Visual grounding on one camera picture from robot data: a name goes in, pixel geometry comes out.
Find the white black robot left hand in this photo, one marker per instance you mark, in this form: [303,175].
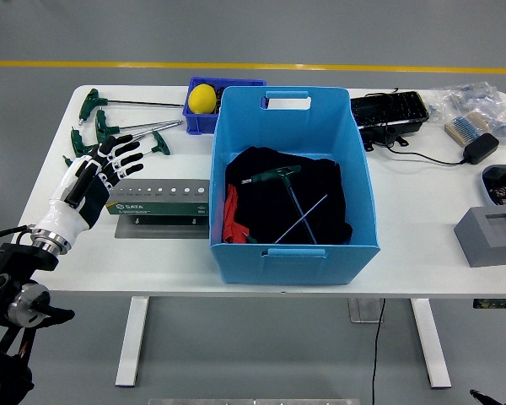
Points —
[67,215]

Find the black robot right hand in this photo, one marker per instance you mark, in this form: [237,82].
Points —
[487,399]

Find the green steel hex key stand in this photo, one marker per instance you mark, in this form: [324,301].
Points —
[164,207]

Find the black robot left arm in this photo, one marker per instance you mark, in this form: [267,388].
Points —
[21,257]

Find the light blue folding box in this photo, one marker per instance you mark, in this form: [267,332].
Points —
[295,266]

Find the white table leg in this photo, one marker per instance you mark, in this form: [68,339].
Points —
[131,341]
[431,341]

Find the table height control panel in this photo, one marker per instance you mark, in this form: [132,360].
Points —
[497,303]

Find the metal plate under table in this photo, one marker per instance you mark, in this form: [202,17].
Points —
[362,310]

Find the grey foam block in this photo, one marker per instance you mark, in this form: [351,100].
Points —
[476,240]

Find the dark blue plastic bin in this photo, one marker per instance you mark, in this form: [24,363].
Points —
[198,122]

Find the orange cloth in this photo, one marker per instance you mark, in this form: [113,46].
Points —
[236,232]

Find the yellow lemon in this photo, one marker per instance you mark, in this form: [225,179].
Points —
[201,98]

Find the black cloth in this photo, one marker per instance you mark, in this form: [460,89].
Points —
[270,202]

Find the blue-rimmed parts tray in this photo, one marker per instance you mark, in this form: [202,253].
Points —
[487,185]

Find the black power adapter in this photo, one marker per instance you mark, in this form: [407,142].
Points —
[480,147]

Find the tan resistor tape bundle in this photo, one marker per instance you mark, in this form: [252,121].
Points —
[466,126]

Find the black device with mounting ears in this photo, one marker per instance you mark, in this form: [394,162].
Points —
[388,135]

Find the clear bags of components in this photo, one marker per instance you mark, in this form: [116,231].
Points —
[476,99]

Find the black plastic tray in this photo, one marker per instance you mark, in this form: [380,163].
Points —
[388,107]

